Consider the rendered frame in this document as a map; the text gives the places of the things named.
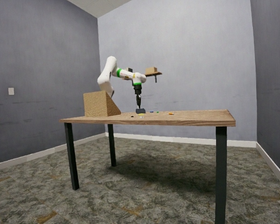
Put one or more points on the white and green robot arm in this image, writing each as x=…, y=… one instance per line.
x=111, y=68

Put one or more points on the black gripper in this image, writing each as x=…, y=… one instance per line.
x=138, y=98

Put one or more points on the black rack of bins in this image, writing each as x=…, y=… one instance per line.
x=139, y=111

